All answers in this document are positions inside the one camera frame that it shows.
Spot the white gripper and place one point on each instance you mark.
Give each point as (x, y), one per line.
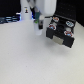
(44, 7)

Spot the black kcup holder box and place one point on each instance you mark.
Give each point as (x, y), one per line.
(61, 30)

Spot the white kcup with green lid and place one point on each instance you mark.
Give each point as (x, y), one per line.
(38, 30)

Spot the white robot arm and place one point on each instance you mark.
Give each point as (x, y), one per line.
(42, 9)

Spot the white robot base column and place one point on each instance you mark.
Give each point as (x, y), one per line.
(25, 10)

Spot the dark background equipment left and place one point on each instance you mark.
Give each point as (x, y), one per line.
(10, 19)

